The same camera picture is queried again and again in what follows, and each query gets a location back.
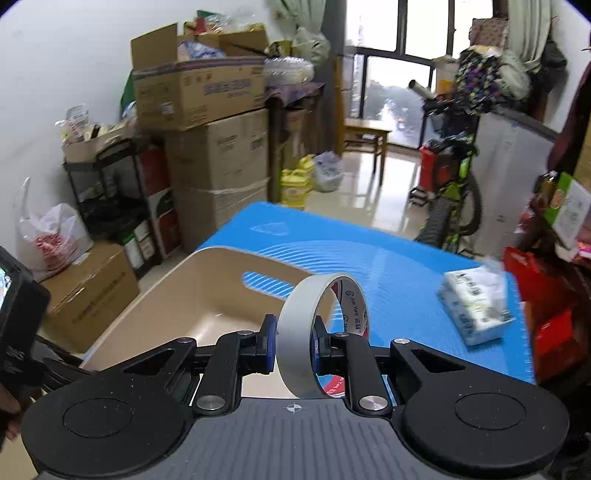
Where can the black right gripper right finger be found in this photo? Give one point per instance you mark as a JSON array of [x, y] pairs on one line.
[[350, 356]]

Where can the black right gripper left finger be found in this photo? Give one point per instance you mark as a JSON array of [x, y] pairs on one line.
[[223, 365]]

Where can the white tape roll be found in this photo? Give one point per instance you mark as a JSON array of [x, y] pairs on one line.
[[297, 348]]

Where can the beige plastic storage bin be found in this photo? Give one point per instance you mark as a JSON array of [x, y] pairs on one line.
[[214, 291]]

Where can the floor cardboard box with print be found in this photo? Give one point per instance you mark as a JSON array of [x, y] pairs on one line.
[[88, 296]]

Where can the blue silicone table mat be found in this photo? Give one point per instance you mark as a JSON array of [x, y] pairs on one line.
[[400, 279]]

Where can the white red plastic bag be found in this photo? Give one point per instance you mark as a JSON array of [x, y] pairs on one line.
[[47, 244]]

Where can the wrapped bottom cardboard box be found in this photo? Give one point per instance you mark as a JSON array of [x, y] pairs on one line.
[[201, 213]]

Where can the white tissue pack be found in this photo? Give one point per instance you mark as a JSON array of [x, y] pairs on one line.
[[476, 301]]

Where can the yellow oil jug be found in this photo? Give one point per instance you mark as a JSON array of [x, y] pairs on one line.
[[295, 184]]

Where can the translucent plastic bag on floor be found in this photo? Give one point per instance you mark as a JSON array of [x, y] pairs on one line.
[[327, 173]]

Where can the black metal shelf rack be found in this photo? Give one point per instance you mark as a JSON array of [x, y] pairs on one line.
[[112, 202]]

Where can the green black bicycle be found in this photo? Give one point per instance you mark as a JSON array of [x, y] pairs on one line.
[[448, 185]]

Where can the middle stacked cardboard box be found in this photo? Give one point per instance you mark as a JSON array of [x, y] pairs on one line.
[[225, 154]]

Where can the red black appliance box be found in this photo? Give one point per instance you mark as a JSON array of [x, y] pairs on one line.
[[157, 189]]

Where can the wooden stool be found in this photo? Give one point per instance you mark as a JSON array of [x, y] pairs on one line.
[[358, 133]]

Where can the white cabinet appliance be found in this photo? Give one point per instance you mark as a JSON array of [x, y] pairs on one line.
[[513, 151]]

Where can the green white carton box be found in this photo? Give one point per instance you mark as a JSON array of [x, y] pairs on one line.
[[568, 209]]

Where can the top open cardboard box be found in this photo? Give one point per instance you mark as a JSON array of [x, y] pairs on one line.
[[184, 81]]

